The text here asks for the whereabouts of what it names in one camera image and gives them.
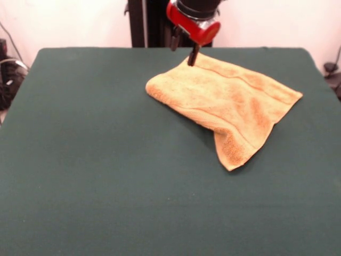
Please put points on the tan terry towel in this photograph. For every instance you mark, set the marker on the tan terry towel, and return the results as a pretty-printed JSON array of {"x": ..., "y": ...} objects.
[{"x": 226, "y": 101}]

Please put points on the black floor device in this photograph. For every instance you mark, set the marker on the black floor device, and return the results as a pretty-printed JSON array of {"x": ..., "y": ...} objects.
[{"x": 330, "y": 67}]

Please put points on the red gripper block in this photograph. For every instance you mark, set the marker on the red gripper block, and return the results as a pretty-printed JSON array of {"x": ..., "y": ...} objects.
[{"x": 186, "y": 22}]

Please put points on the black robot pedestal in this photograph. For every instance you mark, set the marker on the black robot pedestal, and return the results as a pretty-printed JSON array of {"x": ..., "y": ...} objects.
[{"x": 154, "y": 24}]

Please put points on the dark green table cloth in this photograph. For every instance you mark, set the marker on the dark green table cloth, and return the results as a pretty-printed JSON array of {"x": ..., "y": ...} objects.
[{"x": 66, "y": 133}]

